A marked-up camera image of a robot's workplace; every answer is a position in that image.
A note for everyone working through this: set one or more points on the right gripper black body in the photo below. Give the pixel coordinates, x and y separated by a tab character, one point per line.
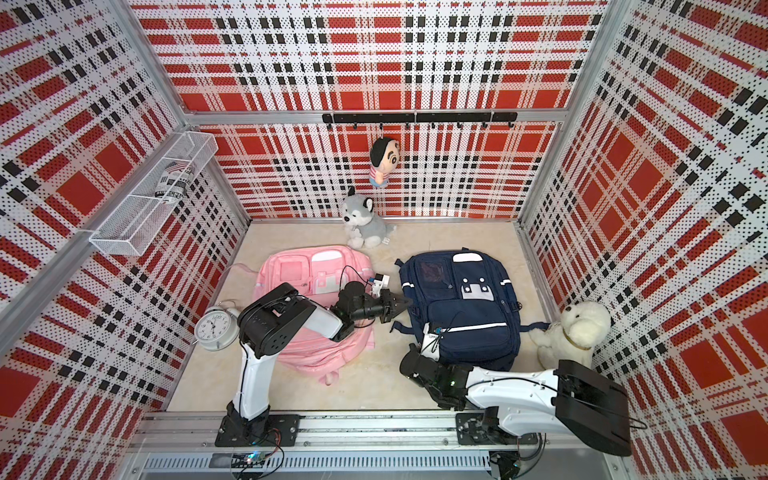
437	396

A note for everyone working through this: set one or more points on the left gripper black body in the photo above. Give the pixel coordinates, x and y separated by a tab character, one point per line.
372	306

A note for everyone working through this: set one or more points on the pink backpack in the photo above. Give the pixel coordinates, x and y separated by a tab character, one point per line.
318	273

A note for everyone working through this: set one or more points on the navy blue backpack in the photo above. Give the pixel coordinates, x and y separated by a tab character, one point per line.
470	295

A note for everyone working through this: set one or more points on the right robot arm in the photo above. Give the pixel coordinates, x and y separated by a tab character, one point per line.
570	398

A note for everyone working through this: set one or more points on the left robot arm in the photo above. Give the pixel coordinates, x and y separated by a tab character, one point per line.
271	322

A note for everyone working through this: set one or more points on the grey husky plush toy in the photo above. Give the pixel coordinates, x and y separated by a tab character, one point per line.
363	226

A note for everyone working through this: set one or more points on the white alarm clock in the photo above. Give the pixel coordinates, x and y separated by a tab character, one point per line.
217	328

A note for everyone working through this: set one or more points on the white fluffy plush dog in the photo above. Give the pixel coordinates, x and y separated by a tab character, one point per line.
581	327

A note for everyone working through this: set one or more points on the black-haired hanging doll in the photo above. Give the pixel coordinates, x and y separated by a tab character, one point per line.
384	157

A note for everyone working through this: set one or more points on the green circuit board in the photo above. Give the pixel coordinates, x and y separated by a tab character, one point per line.
246	461

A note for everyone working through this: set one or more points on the striped can in basket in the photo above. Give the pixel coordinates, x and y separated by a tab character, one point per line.
173	182

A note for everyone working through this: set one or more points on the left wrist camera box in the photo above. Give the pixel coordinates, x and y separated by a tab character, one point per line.
379	282

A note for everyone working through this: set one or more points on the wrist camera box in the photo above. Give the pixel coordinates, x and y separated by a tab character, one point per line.
379	282
432	336

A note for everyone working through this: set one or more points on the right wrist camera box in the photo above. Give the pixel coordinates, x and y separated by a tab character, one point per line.
432	336

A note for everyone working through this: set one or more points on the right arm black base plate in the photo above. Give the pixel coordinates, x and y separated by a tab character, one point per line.
473	429

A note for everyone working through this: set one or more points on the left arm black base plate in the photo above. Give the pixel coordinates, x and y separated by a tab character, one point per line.
280	429

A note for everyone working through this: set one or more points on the black wall hook rail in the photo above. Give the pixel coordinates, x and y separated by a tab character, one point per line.
381	119

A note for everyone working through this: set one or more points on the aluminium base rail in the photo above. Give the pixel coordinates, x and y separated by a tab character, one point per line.
368	430

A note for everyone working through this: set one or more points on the white wire mesh basket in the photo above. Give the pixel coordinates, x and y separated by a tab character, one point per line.
137	219

